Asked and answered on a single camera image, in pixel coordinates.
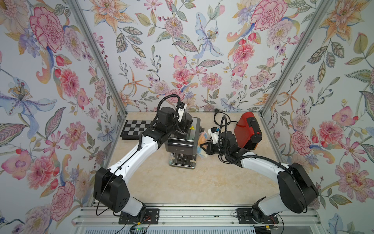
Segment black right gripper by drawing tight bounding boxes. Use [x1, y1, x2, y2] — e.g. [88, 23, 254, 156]
[200, 141, 231, 158]

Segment grey steel coffee machine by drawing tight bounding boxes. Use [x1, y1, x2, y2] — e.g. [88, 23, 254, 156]
[165, 117, 202, 170]

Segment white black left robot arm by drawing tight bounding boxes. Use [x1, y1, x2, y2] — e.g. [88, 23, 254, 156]
[93, 94, 191, 221]

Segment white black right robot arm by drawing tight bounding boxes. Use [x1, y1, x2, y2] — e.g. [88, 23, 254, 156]
[200, 112, 319, 224]

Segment red capsule coffee machine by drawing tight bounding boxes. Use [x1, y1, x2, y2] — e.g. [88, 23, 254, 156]
[234, 112, 263, 150]

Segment black white checkerboard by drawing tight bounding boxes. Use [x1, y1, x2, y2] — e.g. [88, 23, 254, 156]
[120, 120, 151, 140]

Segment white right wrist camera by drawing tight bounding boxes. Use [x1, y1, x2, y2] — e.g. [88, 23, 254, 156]
[208, 127, 221, 145]

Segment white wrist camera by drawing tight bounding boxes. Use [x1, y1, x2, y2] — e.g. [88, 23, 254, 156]
[177, 102, 186, 122]
[208, 127, 221, 145]

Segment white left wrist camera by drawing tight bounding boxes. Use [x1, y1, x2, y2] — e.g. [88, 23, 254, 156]
[177, 102, 186, 122]

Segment black coffee machine power cable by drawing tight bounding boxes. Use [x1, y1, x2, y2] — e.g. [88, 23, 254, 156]
[213, 109, 238, 128]

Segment aluminium front frame rail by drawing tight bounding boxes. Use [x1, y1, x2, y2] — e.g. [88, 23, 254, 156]
[72, 204, 321, 228]

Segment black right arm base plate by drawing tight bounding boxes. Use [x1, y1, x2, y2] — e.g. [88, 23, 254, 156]
[233, 208, 279, 225]

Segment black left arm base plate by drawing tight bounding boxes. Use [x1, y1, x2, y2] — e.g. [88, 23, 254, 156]
[118, 208, 160, 225]

